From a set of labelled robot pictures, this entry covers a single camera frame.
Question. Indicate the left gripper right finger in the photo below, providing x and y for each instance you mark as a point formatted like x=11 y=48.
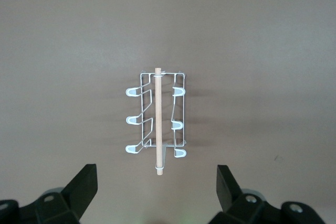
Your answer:
x=231 y=200

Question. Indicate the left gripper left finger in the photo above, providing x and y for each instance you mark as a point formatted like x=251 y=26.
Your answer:
x=76 y=197

